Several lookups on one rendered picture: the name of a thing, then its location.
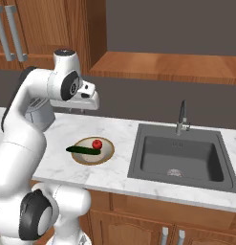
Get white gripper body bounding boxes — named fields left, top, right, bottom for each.
left=50, top=91, right=100, bottom=111

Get red apple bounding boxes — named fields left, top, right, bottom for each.
left=92, top=139, right=104, bottom=150

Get dark green cucumber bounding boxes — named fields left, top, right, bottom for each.
left=65, top=145, right=102, bottom=157

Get tan rimmed bowl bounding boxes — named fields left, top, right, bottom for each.
left=71, top=136, right=116, bottom=167

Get dark grey sink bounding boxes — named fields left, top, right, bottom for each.
left=126, top=122, right=236, bottom=194

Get grey metal tap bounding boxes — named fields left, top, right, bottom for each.
left=174, top=100, right=191, bottom=136

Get wooden base cupboard door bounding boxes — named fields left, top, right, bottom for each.
left=172, top=223, right=236, bottom=245
left=88, top=209, right=175, bottom=245

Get wooden drawer front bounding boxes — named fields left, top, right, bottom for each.
left=110, top=192, right=236, bottom=232

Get grey wall cupboard handle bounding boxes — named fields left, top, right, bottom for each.
left=4, top=4, right=29, bottom=63
left=0, top=5, right=14, bottom=62

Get wooden wall shelf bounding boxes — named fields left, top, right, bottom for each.
left=88, top=51, right=236, bottom=87

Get grey base cupboard handle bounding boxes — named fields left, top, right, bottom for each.
left=176, top=229, right=186, bottom=245
left=160, top=226, right=170, bottom=245

